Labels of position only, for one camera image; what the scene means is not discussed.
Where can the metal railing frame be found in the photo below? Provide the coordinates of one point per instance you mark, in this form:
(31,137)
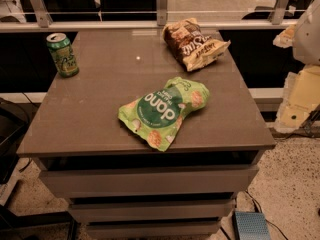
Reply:
(76,15)

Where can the green soda can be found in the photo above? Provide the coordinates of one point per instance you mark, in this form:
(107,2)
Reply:
(62,54)

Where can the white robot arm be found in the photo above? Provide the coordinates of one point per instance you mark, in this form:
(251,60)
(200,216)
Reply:
(306,41)

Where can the blue box on floor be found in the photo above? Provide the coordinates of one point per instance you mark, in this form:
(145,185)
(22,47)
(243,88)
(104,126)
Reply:
(250,226)

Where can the grey drawer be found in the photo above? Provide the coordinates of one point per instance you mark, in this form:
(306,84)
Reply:
(148,181)
(152,230)
(139,211)

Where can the middle grey drawer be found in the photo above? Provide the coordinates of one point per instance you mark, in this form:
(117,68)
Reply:
(139,211)

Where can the green rice chip bag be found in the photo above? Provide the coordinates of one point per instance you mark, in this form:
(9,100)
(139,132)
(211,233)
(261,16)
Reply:
(157,116)

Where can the brown chip bag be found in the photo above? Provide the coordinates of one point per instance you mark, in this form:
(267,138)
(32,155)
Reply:
(190,46)

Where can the grey drawer cabinet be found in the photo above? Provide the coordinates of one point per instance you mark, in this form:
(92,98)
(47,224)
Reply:
(138,146)

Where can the bottom grey drawer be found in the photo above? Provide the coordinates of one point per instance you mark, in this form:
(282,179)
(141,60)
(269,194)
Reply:
(152,230)

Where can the top grey drawer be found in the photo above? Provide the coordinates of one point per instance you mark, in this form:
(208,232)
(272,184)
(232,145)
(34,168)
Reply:
(148,181)

